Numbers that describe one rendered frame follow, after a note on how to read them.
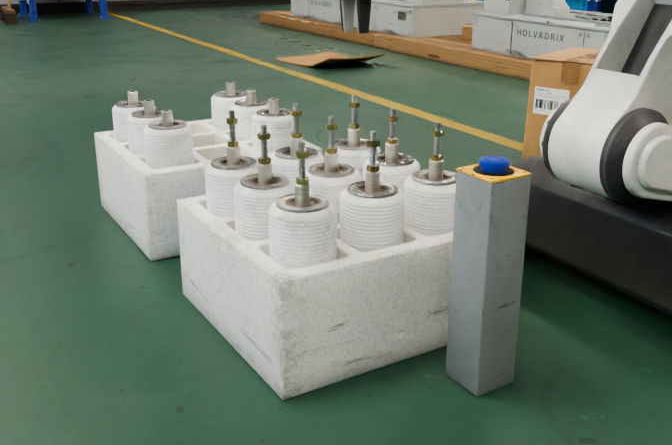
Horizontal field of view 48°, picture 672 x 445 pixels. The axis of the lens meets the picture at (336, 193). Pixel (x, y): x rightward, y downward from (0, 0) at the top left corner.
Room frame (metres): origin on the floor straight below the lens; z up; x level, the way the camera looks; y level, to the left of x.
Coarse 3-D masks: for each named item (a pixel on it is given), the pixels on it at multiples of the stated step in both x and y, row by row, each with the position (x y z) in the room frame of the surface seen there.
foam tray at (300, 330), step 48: (192, 240) 1.17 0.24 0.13; (240, 240) 1.04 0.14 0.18; (432, 240) 1.04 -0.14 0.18; (192, 288) 1.18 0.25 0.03; (240, 288) 1.00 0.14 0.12; (288, 288) 0.90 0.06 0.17; (336, 288) 0.94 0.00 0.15; (384, 288) 0.98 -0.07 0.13; (432, 288) 1.02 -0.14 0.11; (240, 336) 1.01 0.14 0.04; (288, 336) 0.90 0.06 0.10; (336, 336) 0.94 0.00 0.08; (384, 336) 0.98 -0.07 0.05; (432, 336) 1.03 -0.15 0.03; (288, 384) 0.90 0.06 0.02
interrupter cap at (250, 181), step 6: (252, 174) 1.13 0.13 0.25; (276, 174) 1.13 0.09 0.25; (282, 174) 1.13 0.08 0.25; (240, 180) 1.10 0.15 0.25; (246, 180) 1.10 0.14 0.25; (252, 180) 1.10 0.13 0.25; (276, 180) 1.11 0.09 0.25; (282, 180) 1.10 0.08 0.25; (288, 180) 1.09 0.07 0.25; (246, 186) 1.07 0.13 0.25; (252, 186) 1.07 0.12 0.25; (258, 186) 1.06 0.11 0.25; (264, 186) 1.07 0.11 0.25; (270, 186) 1.06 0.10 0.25; (276, 186) 1.07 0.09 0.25; (282, 186) 1.07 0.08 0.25
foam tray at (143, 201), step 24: (96, 144) 1.69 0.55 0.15; (120, 144) 1.59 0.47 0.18; (216, 144) 1.70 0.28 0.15; (240, 144) 1.60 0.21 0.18; (312, 144) 1.60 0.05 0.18; (120, 168) 1.52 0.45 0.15; (144, 168) 1.41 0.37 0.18; (168, 168) 1.41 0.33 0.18; (192, 168) 1.42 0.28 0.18; (120, 192) 1.53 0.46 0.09; (144, 192) 1.37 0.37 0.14; (168, 192) 1.39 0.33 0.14; (192, 192) 1.41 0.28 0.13; (120, 216) 1.55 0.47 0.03; (144, 216) 1.38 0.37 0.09; (168, 216) 1.39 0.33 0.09; (144, 240) 1.40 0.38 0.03; (168, 240) 1.39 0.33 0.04
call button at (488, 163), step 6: (486, 156) 0.96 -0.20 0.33; (492, 156) 0.96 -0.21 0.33; (498, 156) 0.96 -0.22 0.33; (480, 162) 0.95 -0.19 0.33; (486, 162) 0.94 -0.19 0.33; (492, 162) 0.94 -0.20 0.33; (498, 162) 0.94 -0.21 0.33; (504, 162) 0.94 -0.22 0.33; (486, 168) 0.94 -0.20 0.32; (492, 168) 0.93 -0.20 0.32; (498, 168) 0.93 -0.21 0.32; (504, 168) 0.93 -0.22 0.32
